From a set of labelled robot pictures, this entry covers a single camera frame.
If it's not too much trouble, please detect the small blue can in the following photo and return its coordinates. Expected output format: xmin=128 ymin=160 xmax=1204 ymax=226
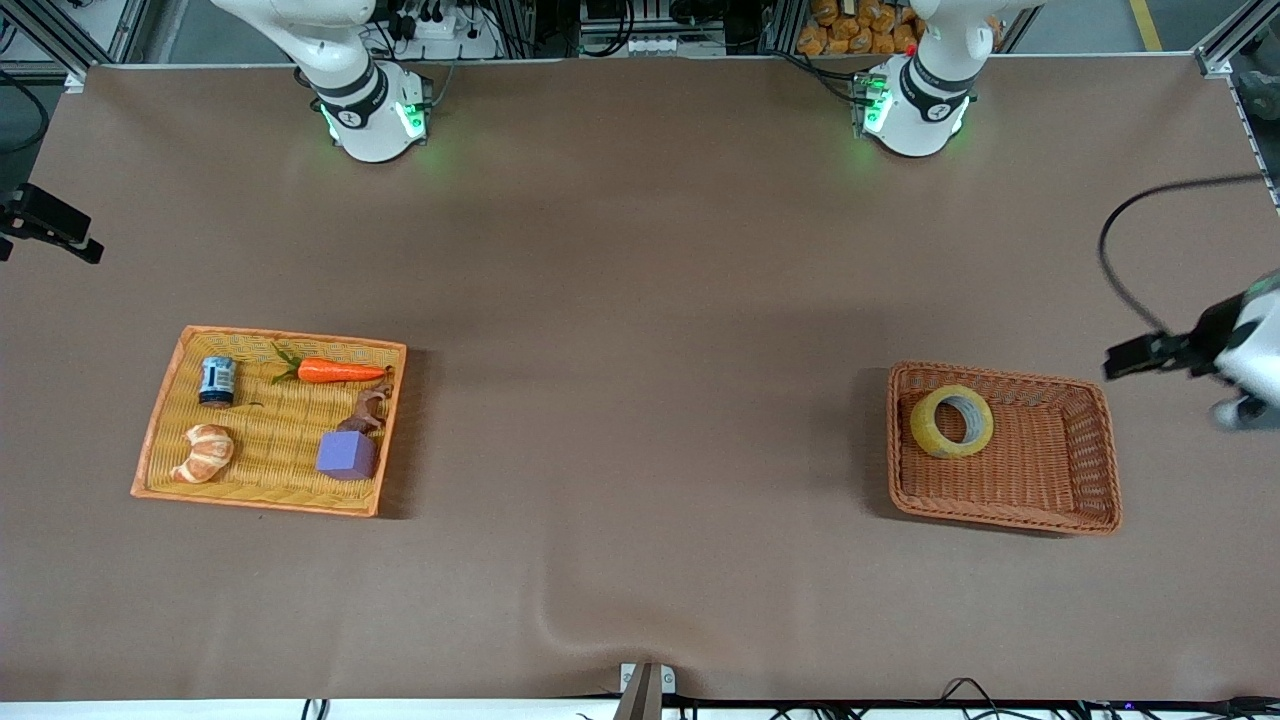
xmin=198 ymin=356 xmax=238 ymax=409

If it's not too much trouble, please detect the bag of orange buns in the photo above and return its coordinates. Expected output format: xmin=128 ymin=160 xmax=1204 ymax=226
xmin=797 ymin=0 xmax=927 ymax=57

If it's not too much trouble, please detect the brown toy animal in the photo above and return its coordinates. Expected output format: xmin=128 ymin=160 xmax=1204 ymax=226
xmin=337 ymin=383 xmax=395 ymax=436

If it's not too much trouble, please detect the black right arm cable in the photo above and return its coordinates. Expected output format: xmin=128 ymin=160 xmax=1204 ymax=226
xmin=0 ymin=70 xmax=51 ymax=157

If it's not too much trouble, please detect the white power strip with plugs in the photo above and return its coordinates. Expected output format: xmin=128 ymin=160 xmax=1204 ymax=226
xmin=390 ymin=0 xmax=503 ymax=61

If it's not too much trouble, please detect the orange wicker tray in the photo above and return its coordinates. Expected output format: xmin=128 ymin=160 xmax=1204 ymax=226
xmin=130 ymin=325 xmax=408 ymax=519

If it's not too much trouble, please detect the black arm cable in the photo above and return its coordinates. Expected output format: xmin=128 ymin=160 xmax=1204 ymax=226
xmin=1097 ymin=174 xmax=1267 ymax=338
xmin=0 ymin=70 xmax=51 ymax=157

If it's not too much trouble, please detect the toy croissant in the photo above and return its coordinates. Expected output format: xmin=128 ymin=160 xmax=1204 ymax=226
xmin=170 ymin=424 xmax=236 ymax=485

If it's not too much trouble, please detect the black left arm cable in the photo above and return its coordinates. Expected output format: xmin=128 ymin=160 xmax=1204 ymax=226
xmin=1097 ymin=174 xmax=1267 ymax=338

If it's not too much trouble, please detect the purple cube block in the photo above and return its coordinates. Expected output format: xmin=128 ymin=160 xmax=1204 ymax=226
xmin=316 ymin=431 xmax=378 ymax=482

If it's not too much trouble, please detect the aluminium frame profile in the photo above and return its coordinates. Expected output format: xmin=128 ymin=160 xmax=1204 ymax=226
xmin=10 ymin=0 xmax=153 ymax=81
xmin=1190 ymin=0 xmax=1280 ymax=79

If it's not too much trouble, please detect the brown wicker basket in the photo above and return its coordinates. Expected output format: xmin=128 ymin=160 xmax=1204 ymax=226
xmin=887 ymin=361 xmax=1124 ymax=537

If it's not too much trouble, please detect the metal table bracket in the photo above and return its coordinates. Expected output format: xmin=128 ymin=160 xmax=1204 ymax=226
xmin=612 ymin=662 xmax=677 ymax=720

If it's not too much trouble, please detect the orange toy carrot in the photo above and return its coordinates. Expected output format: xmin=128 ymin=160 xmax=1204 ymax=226
xmin=270 ymin=345 xmax=392 ymax=387

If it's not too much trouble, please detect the yellow tape roll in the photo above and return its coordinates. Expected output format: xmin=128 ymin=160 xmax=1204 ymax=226
xmin=909 ymin=385 xmax=996 ymax=460

